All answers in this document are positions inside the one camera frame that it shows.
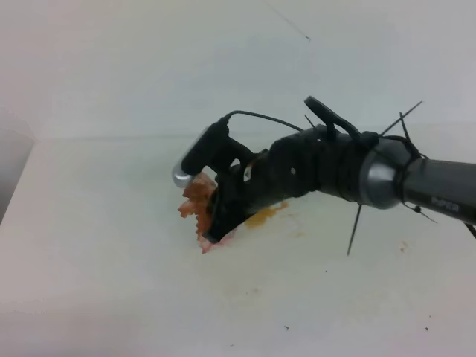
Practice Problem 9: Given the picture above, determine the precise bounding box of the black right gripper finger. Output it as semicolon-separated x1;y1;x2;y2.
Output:
204;186;254;244

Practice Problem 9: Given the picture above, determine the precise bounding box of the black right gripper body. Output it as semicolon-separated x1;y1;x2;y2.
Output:
216;128;357;216

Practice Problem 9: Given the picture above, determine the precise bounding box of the stained pink white rag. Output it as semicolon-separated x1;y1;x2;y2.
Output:
178;173;236;254

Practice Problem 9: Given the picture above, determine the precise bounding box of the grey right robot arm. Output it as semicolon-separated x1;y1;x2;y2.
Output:
204;129;475;244

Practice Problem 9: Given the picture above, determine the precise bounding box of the black camera cable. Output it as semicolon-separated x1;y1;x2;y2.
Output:
222;95;376;149

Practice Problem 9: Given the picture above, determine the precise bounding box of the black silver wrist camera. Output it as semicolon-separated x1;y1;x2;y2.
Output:
172;119;256;188

